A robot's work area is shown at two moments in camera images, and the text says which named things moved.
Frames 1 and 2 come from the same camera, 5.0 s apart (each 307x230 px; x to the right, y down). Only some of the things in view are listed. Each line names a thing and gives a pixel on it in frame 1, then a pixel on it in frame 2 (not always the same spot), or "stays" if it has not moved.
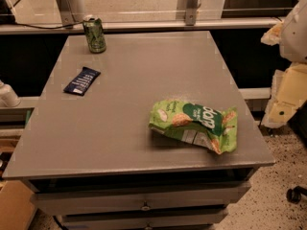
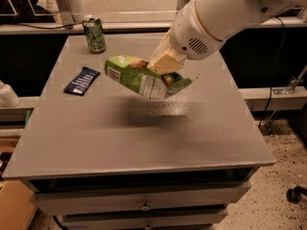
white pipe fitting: [8, 96] stays
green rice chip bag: [201, 126] to [135, 75]
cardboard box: [16, 211] stays
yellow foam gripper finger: [289, 91] to [167, 62]
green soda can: [95, 34] stays
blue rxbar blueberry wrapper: [82, 82] stays
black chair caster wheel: [294, 195] stays
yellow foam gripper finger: [272, 35] to [165, 44]
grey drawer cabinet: [96, 164] stays
